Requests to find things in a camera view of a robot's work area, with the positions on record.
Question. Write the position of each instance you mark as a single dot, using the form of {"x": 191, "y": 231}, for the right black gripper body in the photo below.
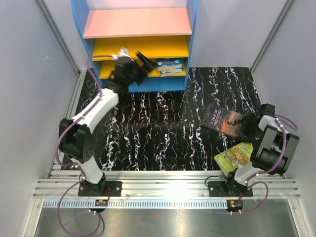
{"x": 249, "y": 129}

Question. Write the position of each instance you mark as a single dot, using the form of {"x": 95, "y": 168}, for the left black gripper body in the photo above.
{"x": 138, "y": 74}

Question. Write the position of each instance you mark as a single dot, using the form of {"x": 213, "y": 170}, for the green coin book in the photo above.
{"x": 172, "y": 74}

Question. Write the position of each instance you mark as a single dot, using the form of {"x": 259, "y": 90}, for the dark tale of two cities book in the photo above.
{"x": 222, "y": 120}

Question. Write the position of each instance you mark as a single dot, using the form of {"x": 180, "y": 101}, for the blue 26-storey treehouse book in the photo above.
{"x": 170, "y": 71}

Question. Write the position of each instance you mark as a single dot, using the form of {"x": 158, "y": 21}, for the blue 130-storey treehouse book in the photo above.
{"x": 169, "y": 64}

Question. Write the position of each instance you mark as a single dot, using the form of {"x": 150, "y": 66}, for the green 65-storey treehouse book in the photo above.
{"x": 235, "y": 157}

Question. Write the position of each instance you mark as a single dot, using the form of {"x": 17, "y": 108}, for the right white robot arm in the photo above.
{"x": 273, "y": 148}

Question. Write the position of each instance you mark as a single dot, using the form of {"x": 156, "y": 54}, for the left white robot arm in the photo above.
{"x": 76, "y": 139}

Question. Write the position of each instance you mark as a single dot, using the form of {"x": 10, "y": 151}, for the colourful wooden bookshelf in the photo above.
{"x": 157, "y": 29}

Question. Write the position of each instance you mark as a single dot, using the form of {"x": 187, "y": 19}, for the black marble pattern mat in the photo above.
{"x": 162, "y": 131}

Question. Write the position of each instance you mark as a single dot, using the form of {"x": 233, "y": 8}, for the right small circuit board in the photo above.
{"x": 235, "y": 204}

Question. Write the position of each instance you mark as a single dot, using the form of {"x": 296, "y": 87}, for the small circuit board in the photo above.
{"x": 101, "y": 202}
{"x": 235, "y": 204}

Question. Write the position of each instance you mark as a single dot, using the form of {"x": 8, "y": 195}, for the left small circuit board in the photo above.
{"x": 101, "y": 202}

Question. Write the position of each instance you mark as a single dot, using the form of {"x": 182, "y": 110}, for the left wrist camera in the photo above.
{"x": 123, "y": 52}

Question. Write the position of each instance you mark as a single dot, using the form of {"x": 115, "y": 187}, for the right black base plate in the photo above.
{"x": 219, "y": 189}

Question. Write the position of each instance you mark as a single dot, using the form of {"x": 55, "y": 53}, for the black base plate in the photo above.
{"x": 103, "y": 189}
{"x": 219, "y": 189}

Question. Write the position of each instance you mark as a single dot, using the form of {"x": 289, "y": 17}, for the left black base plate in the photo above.
{"x": 103, "y": 189}

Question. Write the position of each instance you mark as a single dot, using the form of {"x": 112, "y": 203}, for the aluminium rail frame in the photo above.
{"x": 275, "y": 210}

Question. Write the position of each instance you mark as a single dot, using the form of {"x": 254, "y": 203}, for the slotted white cable duct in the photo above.
{"x": 137, "y": 203}

